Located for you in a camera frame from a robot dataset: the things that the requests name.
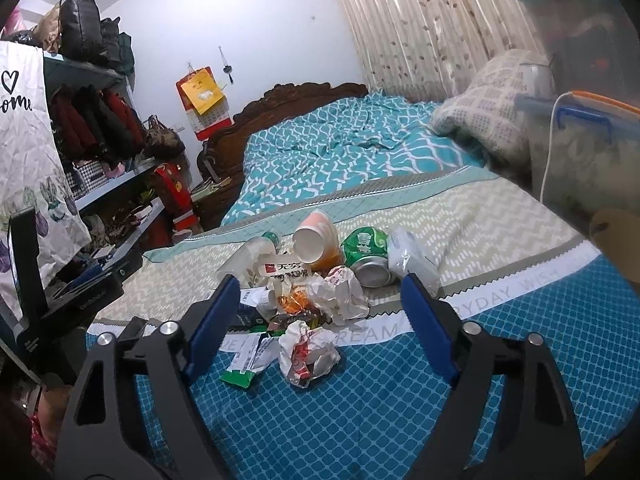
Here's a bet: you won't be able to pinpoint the clear storage bin blue handle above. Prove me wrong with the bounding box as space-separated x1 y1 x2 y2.
515 91 639 232

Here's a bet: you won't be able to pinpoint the pink paper cup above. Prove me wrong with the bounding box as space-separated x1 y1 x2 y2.
293 209 344 272

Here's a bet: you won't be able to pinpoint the patterned blue bed cover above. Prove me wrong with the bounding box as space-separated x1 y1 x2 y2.
87 93 639 479

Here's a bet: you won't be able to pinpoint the beige round trash bin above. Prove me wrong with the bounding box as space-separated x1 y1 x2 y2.
589 209 640 286

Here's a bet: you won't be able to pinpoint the red gift box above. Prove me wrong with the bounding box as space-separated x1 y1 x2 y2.
151 162 198 231

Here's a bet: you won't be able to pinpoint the clear plastic tissue pack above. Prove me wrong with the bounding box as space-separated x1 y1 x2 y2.
387 226 440 297

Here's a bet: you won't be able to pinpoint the crumpled white wrapper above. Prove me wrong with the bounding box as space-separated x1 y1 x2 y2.
278 321 341 388
305 266 370 326

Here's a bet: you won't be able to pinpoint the metal storage shelf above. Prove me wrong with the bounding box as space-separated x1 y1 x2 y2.
43 52 162 264

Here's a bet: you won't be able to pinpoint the hanging keys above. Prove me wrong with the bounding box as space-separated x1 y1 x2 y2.
218 47 234 84

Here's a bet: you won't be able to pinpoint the green crushed can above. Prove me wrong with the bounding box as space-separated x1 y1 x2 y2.
341 226 395 288

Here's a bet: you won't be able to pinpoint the floral beige curtain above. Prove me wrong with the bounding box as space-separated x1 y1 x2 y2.
340 0 544 102

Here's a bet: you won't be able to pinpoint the yellow red wall calendar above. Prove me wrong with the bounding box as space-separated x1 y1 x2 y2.
176 66 232 141

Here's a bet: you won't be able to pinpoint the crumpled white wrapper far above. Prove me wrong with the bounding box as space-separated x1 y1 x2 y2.
305 266 370 326

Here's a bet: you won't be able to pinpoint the clear plastic bottle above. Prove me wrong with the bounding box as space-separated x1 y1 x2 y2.
215 231 280 288

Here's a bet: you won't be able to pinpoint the black bag on shelf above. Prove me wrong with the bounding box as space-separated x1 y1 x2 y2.
60 0 102 62

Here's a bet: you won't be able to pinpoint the clear storage bin teal lid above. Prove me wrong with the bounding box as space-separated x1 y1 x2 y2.
499 0 640 101

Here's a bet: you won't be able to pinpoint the crumpled white wrapper near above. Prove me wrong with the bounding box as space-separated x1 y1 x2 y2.
278 321 341 388

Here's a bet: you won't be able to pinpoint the checkered grey pillow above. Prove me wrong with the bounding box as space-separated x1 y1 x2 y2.
430 49 549 174

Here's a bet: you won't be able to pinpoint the brown handbag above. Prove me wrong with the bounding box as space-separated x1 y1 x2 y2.
144 115 186 162

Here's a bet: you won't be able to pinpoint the orange snack wrapper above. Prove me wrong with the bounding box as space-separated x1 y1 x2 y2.
277 286 319 315

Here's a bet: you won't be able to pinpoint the carved wooden headboard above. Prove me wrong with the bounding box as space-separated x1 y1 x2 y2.
195 82 368 231

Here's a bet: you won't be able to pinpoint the white metal mug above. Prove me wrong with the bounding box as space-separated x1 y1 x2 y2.
520 63 556 100

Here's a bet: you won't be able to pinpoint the white floral hanging cloth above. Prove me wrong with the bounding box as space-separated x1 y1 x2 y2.
0 41 90 318

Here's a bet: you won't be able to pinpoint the white charging cable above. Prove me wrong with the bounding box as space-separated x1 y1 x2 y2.
538 90 576 206

